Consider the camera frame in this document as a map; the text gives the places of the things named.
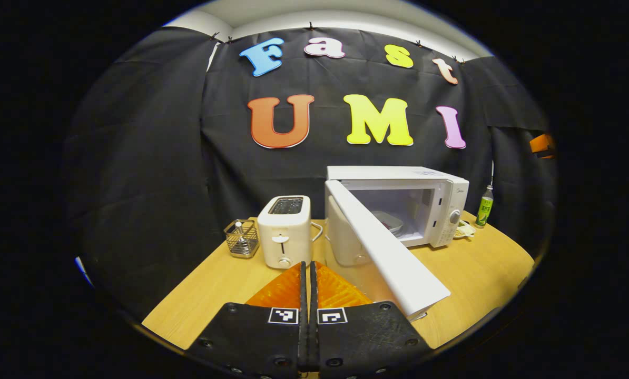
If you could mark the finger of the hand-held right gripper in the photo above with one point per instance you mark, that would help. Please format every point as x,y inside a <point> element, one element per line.
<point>543,143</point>

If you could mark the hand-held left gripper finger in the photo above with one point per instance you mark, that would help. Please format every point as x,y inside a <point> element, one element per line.
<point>303,316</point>
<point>313,316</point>

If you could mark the white microwave oven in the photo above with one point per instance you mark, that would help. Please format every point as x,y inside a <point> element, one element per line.
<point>393,263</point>

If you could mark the white square plate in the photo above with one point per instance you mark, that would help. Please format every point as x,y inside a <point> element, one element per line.
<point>391,221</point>

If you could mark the white toaster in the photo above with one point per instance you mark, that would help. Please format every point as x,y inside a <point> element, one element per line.
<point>284,231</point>

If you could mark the green drink bottle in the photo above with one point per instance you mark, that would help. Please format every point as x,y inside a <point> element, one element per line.
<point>484,210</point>

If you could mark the white divided dish with beans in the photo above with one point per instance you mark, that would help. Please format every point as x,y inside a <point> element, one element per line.
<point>464,230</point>

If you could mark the black backdrop cloth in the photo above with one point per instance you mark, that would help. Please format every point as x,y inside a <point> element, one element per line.
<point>161,158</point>

